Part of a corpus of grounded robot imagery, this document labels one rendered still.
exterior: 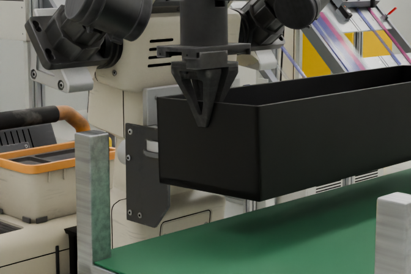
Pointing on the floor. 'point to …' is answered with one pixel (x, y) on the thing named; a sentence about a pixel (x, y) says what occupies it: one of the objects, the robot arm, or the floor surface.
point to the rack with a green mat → (252, 230)
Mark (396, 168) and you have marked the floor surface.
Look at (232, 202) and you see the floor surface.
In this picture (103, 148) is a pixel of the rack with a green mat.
